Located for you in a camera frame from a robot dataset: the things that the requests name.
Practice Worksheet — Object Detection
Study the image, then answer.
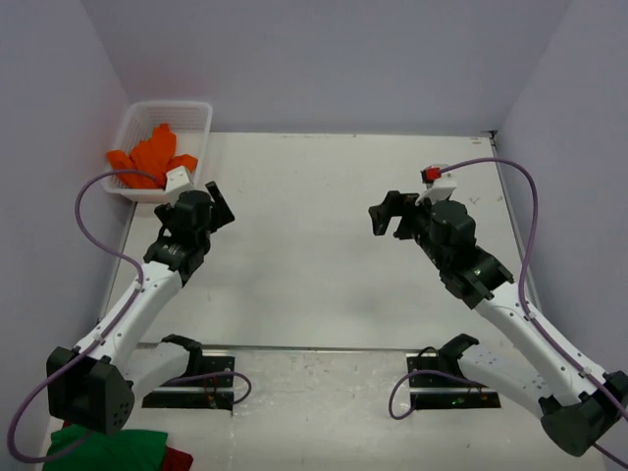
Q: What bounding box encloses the orange t shirt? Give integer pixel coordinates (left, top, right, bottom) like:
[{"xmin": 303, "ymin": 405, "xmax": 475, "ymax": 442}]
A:
[{"xmin": 106, "ymin": 123, "xmax": 198, "ymax": 189}]

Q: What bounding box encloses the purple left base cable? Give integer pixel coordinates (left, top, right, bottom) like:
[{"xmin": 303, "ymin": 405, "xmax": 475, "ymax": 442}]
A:
[{"xmin": 166, "ymin": 370, "xmax": 252, "ymax": 406}]

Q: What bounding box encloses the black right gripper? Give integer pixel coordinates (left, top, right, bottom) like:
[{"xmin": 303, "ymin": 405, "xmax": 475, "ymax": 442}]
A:
[{"xmin": 369, "ymin": 190, "xmax": 448, "ymax": 270}]

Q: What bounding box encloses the red folded t shirt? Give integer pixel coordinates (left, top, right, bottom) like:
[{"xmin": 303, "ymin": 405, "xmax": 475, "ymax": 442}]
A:
[{"xmin": 161, "ymin": 446, "xmax": 194, "ymax": 471}]

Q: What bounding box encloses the white plastic basket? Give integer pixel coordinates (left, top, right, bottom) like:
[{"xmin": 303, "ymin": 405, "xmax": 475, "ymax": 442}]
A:
[{"xmin": 101, "ymin": 100, "xmax": 213, "ymax": 203}]

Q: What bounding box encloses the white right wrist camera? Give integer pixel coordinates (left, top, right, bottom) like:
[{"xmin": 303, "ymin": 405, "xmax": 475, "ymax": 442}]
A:
[{"xmin": 415, "ymin": 164, "xmax": 457, "ymax": 206}]

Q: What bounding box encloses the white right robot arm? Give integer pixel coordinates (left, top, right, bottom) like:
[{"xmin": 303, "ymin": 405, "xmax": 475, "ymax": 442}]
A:
[{"xmin": 368, "ymin": 190, "xmax": 627, "ymax": 457}]

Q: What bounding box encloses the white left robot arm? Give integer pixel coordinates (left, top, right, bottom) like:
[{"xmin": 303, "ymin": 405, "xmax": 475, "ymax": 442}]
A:
[{"xmin": 46, "ymin": 182, "xmax": 235, "ymax": 435}]

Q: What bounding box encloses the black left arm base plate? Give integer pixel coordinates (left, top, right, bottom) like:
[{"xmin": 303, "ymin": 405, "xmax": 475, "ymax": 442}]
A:
[{"xmin": 141, "ymin": 350, "xmax": 236, "ymax": 412}]

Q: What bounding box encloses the green folded t shirt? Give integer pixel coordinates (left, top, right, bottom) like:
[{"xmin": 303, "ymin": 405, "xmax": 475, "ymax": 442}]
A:
[{"xmin": 42, "ymin": 429, "xmax": 168, "ymax": 471}]

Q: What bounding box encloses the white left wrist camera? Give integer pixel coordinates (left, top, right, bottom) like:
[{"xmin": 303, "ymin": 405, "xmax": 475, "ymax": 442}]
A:
[{"xmin": 165, "ymin": 166, "xmax": 194, "ymax": 203}]

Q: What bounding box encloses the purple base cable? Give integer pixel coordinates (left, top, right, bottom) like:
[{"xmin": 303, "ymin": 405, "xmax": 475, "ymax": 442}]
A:
[
  {"xmin": 166, "ymin": 370, "xmax": 252, "ymax": 406},
  {"xmin": 388, "ymin": 369, "xmax": 472, "ymax": 421}
]

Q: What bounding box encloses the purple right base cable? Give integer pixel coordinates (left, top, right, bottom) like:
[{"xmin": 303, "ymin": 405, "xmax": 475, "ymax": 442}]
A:
[{"xmin": 388, "ymin": 369, "xmax": 472, "ymax": 421}]

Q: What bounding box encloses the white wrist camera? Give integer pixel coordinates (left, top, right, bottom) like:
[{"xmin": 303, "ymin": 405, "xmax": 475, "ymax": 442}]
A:
[
  {"xmin": 165, "ymin": 166, "xmax": 194, "ymax": 203},
  {"xmin": 415, "ymin": 164, "xmax": 457, "ymax": 206}
]

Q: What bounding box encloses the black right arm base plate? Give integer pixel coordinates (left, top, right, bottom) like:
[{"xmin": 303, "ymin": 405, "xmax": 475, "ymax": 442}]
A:
[{"xmin": 406, "ymin": 346, "xmax": 501, "ymax": 410}]

